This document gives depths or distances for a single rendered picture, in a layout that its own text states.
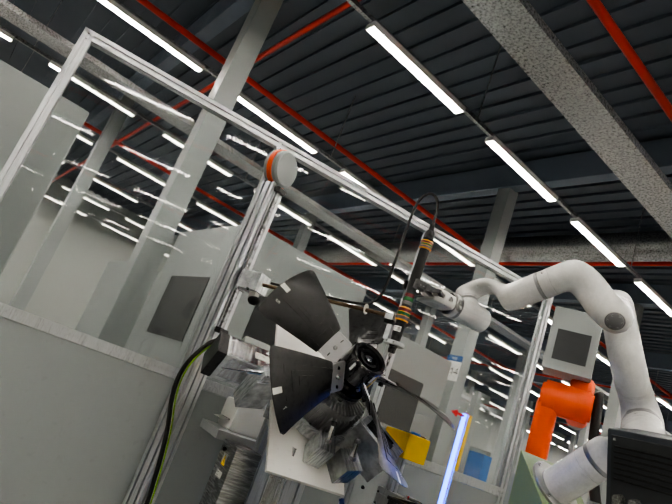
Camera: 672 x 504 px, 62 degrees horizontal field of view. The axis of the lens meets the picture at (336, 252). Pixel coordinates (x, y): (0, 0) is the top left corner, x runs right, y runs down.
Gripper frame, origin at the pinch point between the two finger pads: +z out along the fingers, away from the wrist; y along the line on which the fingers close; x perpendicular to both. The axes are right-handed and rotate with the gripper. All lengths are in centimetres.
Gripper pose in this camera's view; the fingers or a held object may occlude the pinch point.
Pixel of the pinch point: (413, 285)
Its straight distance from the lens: 183.1
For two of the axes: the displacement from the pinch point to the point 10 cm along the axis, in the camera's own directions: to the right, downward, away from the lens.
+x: 3.4, -9.0, 2.8
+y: -4.5, 1.0, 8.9
